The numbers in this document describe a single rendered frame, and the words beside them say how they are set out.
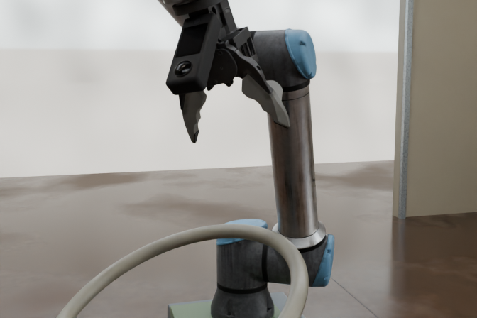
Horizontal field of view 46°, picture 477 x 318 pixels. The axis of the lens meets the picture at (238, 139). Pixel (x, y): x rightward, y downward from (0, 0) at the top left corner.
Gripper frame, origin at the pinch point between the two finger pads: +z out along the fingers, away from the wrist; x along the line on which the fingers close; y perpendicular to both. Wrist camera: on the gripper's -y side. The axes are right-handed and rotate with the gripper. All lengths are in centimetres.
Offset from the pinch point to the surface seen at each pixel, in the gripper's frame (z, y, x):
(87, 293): 29, 3, 44
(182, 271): 208, 247, 215
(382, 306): 236, 237, 59
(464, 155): 282, 534, 14
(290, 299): 28.1, -0.7, 0.1
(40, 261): 176, 227, 334
